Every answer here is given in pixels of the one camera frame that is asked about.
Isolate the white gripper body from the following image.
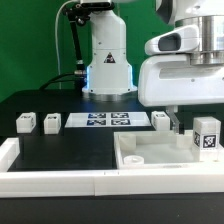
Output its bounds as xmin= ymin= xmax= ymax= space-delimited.
xmin=138 ymin=25 xmax=224 ymax=107

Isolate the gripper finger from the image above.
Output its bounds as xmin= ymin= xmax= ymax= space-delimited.
xmin=166 ymin=105 xmax=184 ymax=134

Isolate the white square table top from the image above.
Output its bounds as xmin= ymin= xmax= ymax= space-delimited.
xmin=114 ymin=130 xmax=224 ymax=175

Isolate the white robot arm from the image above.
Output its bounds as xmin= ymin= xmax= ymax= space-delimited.
xmin=81 ymin=0 xmax=224 ymax=117

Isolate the white marker sheet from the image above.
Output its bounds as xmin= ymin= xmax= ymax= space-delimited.
xmin=65 ymin=112 xmax=151 ymax=128

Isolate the white U-shaped fence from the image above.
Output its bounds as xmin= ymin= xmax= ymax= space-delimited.
xmin=0 ymin=132 xmax=224 ymax=197

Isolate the black cable bundle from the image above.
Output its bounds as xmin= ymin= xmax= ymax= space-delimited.
xmin=39 ymin=19 xmax=88 ymax=92

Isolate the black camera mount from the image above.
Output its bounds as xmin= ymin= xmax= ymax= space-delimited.
xmin=62 ymin=0 xmax=114 ymax=26

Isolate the white cable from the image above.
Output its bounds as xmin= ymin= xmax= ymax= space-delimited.
xmin=54 ymin=0 xmax=78 ymax=90

